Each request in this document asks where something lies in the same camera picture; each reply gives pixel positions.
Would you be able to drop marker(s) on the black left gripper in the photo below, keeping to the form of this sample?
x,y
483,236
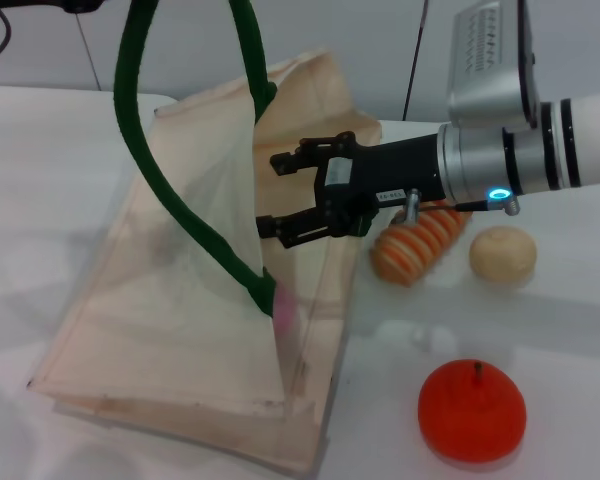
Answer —
x,y
30,4

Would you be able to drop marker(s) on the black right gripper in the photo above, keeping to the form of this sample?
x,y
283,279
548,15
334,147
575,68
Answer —
x,y
390,170

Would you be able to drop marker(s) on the pink peach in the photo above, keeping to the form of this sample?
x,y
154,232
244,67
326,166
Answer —
x,y
286,312

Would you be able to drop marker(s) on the silver metal plug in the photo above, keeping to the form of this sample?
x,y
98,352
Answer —
x,y
412,207

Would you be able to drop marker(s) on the orange striped bread loaf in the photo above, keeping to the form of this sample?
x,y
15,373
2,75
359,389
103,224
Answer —
x,y
410,250

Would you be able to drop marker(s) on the thin black pole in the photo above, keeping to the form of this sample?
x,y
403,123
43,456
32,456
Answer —
x,y
414,65

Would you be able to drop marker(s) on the round beige bun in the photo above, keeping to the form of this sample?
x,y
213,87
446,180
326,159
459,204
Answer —
x,y
502,255

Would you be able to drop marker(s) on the red apple with stem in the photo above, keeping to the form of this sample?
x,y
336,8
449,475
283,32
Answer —
x,y
470,415

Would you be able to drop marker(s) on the silver vented wrist camera box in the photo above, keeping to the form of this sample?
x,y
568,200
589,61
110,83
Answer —
x,y
485,60

